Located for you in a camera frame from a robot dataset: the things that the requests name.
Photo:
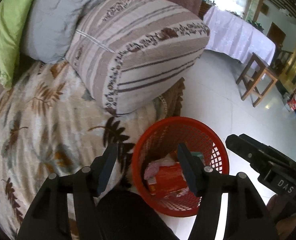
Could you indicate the dark wooden chair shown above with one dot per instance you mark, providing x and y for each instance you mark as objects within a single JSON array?
[{"x": 284, "y": 58}]

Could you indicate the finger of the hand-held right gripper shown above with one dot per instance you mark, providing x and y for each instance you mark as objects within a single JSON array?
[
  {"x": 275, "y": 155},
  {"x": 245, "y": 152}
]

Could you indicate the wooden stool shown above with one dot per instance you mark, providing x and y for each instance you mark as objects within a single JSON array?
[{"x": 259, "y": 62}]

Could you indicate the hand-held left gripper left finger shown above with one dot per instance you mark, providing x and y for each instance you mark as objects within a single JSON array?
[{"x": 108, "y": 170}]

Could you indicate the teal white packet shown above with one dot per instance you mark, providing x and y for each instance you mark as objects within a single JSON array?
[{"x": 197, "y": 156}]

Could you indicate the red plastic mesh basket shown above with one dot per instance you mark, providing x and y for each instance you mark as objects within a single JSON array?
[{"x": 163, "y": 130}]

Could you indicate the red packet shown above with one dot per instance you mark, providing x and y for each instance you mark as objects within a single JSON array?
[{"x": 168, "y": 180}]

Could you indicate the table with lilac tablecloth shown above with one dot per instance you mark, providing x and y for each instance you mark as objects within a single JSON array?
[{"x": 238, "y": 35}]

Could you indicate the white tissue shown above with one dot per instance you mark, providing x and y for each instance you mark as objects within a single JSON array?
[{"x": 168, "y": 160}]

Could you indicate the crumpled black plastic bag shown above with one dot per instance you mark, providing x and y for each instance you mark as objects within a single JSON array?
[{"x": 128, "y": 217}]

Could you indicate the brown wooden door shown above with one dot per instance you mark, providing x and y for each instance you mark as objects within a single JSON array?
[{"x": 275, "y": 33}]

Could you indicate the leaf printed blanket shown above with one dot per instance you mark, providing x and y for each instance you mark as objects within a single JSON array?
[{"x": 38, "y": 130}]

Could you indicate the green patterned quilt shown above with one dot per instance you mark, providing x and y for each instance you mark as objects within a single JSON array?
[{"x": 8, "y": 30}]

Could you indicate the brown fringed cloth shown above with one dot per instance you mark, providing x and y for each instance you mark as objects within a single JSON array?
[{"x": 174, "y": 97}]

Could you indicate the red white container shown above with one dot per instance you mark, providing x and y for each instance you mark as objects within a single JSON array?
[{"x": 293, "y": 103}]

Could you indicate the blue-grey pillow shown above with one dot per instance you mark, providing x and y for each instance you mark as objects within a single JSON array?
[{"x": 55, "y": 17}]

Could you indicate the striped floral cushion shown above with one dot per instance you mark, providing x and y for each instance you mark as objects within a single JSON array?
[{"x": 138, "y": 55}]

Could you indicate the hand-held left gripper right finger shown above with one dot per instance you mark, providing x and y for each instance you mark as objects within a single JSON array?
[{"x": 188, "y": 170}]

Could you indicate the small pink wrapper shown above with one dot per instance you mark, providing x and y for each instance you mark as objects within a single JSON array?
[{"x": 151, "y": 170}]

